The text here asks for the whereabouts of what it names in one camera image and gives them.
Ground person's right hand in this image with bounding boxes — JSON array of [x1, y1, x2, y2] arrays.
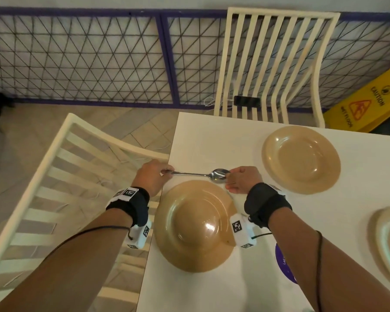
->
[[225, 166, 264, 195]]

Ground person's left hand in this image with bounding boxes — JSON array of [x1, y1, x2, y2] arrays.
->
[[132, 159, 175, 197]]

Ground metal spoon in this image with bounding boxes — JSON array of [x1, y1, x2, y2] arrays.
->
[[162, 168, 231, 183]]

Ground person's left forearm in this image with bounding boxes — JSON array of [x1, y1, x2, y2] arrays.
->
[[0, 208, 134, 312]]

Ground person's right forearm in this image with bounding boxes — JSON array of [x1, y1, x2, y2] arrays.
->
[[267, 207, 390, 312]]

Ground tan round plate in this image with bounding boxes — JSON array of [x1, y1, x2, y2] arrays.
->
[[261, 125, 341, 195], [154, 180, 238, 273]]

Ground black phone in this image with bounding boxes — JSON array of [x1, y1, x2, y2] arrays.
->
[[234, 96, 261, 108]]

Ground purple round sticker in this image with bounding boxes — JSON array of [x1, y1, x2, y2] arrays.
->
[[275, 242, 298, 285]]

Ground cream slatted chair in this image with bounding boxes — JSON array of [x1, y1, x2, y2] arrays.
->
[[0, 113, 170, 312], [213, 7, 341, 128]]

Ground purple framed mesh fence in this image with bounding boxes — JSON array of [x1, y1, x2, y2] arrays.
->
[[0, 6, 390, 115]]

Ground yellow wet floor sign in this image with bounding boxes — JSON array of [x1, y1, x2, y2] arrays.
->
[[323, 60, 390, 133]]

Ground black wrist strap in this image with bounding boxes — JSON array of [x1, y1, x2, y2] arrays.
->
[[105, 187, 150, 227], [244, 182, 293, 229]]

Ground white charging cable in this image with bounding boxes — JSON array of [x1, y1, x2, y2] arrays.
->
[[204, 80, 238, 111]]

